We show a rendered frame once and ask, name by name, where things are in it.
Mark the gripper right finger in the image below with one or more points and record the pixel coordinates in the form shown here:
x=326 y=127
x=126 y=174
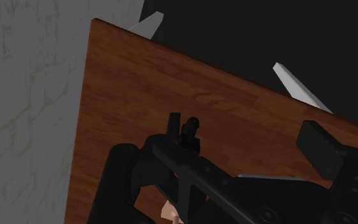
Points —
x=321 y=149

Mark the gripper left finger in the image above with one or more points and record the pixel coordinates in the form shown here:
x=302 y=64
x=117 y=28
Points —
x=197 y=173

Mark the pale pink object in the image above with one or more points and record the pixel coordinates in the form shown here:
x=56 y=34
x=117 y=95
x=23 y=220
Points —
x=169 y=214

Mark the black rounded object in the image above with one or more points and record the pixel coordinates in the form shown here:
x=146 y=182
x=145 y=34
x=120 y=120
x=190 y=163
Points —
x=119 y=186

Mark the brown wooden table, white legs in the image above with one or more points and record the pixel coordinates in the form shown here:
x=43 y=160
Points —
x=166 y=77

